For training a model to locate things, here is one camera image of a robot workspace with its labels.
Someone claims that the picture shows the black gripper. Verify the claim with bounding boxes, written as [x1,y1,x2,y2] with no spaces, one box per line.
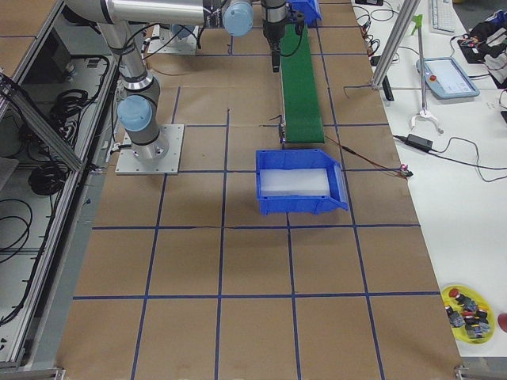
[261,0,287,73]

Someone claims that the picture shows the spare buttons pile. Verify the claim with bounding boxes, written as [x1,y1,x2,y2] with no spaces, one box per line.
[444,289,492,340]

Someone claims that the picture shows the blue bin left side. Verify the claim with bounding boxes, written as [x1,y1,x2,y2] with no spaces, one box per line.
[288,0,322,26]

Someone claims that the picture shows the blue bin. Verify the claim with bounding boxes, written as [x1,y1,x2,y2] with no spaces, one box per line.
[288,0,322,26]
[256,149,349,215]

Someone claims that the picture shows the green conveyor belt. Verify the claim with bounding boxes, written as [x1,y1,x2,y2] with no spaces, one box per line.
[279,26,325,144]

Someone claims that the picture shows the blue bin right side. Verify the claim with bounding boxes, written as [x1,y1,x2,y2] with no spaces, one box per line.
[256,149,349,215]

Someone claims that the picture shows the white foam pad right bin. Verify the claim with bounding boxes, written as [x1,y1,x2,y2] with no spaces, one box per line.
[260,169,330,196]

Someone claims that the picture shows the reacher grabber tool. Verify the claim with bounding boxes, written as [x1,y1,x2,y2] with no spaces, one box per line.
[410,14,444,134]

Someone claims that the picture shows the white keyboard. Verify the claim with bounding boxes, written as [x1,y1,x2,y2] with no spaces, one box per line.
[429,0,456,35]

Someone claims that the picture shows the teach pendant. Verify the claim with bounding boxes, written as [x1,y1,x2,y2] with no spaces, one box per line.
[423,57,480,100]

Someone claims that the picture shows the black power adapter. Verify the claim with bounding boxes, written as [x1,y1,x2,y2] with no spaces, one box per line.
[406,134,433,152]

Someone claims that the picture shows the yellow plate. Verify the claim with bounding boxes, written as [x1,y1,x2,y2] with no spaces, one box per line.
[440,283,496,345]

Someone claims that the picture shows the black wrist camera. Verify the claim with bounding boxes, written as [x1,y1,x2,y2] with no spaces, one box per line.
[289,10,305,36]

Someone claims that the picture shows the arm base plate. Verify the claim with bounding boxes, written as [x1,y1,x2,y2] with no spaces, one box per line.
[147,24,199,55]
[115,124,185,175]

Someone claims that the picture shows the aluminium frame post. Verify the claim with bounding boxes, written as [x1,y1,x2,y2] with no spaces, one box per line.
[371,0,420,89]

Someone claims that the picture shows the red black wire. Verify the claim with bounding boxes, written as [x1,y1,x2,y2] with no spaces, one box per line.
[324,135,413,177]

